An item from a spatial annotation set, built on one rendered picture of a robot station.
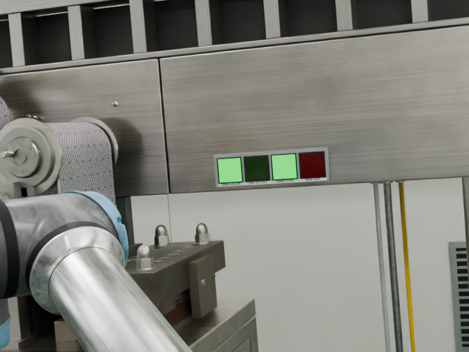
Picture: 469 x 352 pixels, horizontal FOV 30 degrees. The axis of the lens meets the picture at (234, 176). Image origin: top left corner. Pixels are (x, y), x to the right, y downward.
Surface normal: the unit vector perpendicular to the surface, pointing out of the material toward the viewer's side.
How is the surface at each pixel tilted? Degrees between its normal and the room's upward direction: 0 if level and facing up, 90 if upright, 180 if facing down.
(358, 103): 90
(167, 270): 90
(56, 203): 27
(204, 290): 90
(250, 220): 90
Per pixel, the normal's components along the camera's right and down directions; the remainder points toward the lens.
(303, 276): -0.29, 0.07
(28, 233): 0.43, -0.36
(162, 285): 0.95, -0.06
